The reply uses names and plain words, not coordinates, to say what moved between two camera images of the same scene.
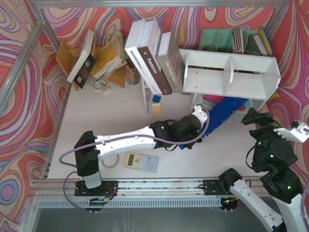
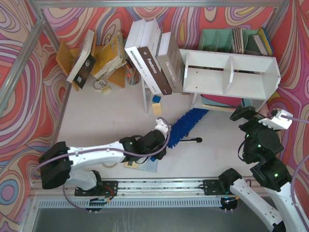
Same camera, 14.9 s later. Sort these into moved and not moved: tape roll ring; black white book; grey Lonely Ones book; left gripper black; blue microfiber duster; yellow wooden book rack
Moved: blue microfiber duster; left gripper black
Not moved: yellow wooden book rack; black white book; grey Lonely Ones book; tape roll ring
